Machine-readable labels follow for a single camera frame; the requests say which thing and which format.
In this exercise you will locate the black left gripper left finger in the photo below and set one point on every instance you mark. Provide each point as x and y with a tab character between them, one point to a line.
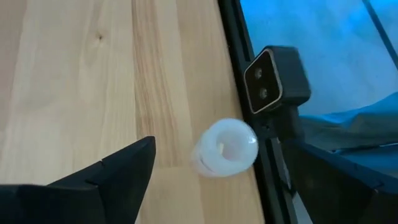
93	199

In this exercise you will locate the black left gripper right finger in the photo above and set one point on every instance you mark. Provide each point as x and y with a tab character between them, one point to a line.
342	199

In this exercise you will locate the clear medicine bottle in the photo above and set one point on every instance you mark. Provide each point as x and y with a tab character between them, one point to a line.
227	149

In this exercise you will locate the dark fabric bundle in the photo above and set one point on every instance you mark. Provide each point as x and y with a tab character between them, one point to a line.
357	130

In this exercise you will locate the black table-level camera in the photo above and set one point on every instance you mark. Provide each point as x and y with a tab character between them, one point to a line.
289	77

